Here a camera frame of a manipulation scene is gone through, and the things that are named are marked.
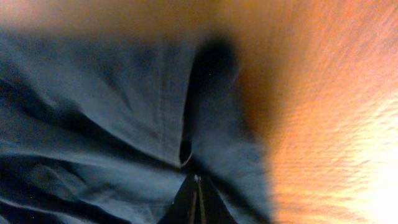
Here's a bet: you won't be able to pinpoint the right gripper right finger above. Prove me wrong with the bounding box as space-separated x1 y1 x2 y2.
197 177 237 224

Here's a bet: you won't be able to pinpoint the navy blue shorts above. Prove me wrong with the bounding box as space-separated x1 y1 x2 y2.
1 28 272 223

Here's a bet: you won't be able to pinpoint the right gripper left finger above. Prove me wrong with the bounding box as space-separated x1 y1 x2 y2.
158 175 198 224

